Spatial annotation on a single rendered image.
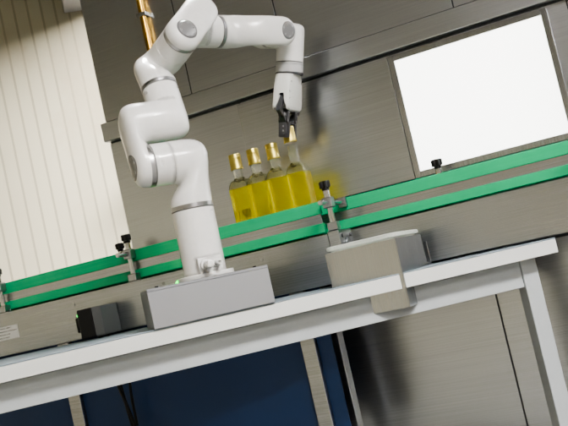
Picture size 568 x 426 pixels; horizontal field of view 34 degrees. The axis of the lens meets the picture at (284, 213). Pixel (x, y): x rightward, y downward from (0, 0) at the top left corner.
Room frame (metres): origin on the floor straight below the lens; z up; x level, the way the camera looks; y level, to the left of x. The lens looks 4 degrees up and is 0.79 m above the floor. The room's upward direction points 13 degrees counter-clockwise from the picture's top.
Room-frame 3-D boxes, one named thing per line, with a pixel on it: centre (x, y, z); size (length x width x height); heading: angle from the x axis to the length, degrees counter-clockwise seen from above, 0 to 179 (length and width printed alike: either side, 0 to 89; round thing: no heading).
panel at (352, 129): (2.49, -0.35, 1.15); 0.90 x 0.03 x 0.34; 67
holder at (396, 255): (2.20, -0.20, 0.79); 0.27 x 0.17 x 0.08; 157
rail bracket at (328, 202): (2.31, -0.12, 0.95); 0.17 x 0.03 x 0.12; 157
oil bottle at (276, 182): (2.49, -0.01, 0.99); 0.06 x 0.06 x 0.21; 66
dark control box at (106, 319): (2.52, 0.56, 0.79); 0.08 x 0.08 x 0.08; 67
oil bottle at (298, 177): (2.47, -0.06, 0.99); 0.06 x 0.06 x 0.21; 67
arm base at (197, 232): (2.03, 0.19, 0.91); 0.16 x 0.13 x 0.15; 22
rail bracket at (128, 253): (2.50, 0.45, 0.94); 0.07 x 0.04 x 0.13; 157
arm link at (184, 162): (2.04, 0.20, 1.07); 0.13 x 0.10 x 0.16; 114
